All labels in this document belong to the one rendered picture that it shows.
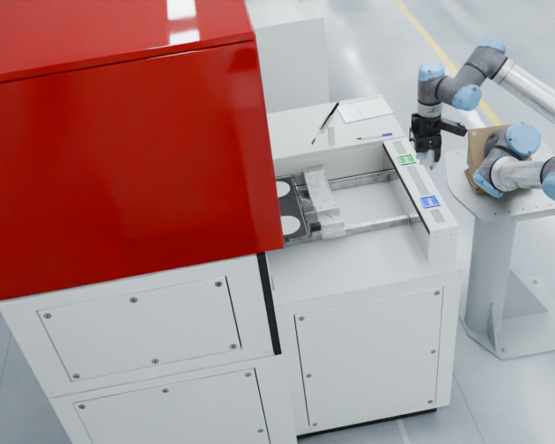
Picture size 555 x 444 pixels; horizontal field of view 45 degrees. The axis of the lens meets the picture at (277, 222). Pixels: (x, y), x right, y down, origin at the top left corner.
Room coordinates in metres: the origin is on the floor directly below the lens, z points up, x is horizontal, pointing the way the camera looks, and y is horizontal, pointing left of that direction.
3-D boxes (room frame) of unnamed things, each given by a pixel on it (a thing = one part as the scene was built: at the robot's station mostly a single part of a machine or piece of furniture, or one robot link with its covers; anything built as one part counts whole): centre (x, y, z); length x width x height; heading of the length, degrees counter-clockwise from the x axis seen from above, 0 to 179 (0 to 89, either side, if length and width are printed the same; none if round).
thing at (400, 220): (1.78, -0.21, 0.84); 0.50 x 0.02 x 0.03; 94
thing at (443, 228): (1.85, -0.51, 0.89); 0.55 x 0.09 x 0.14; 4
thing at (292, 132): (2.28, -0.21, 0.89); 0.62 x 0.35 x 0.14; 94
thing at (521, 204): (1.98, -0.88, 0.75); 0.45 x 0.44 x 0.13; 92
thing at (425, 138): (1.71, -0.49, 1.25); 0.09 x 0.08 x 0.12; 94
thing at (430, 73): (1.71, -0.50, 1.41); 0.09 x 0.08 x 0.11; 34
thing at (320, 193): (1.91, -0.18, 0.87); 0.36 x 0.08 x 0.03; 4
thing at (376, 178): (2.05, -0.19, 0.84); 0.50 x 0.02 x 0.03; 94
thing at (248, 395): (1.66, 0.41, 0.41); 0.82 x 0.71 x 0.82; 4
